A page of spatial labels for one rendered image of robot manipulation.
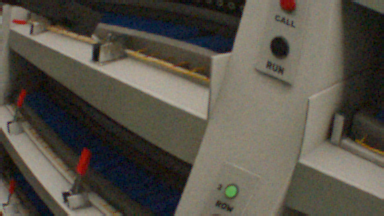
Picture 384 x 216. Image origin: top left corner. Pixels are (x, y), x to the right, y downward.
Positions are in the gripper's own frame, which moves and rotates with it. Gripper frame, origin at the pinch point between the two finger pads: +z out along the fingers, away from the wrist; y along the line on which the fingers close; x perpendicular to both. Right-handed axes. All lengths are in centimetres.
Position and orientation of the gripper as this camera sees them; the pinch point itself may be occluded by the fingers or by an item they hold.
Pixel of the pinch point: (74, 17)
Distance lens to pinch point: 50.3
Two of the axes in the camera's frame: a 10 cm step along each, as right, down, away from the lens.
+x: 4.1, -9.1, 0.0
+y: 7.0, 3.1, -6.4
